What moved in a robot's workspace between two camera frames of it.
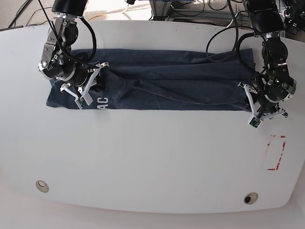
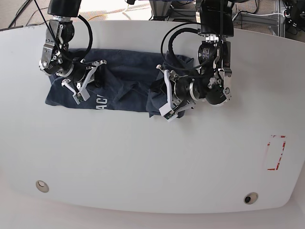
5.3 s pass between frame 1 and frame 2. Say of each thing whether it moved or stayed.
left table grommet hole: stayed
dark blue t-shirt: moved
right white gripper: moved
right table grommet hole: stayed
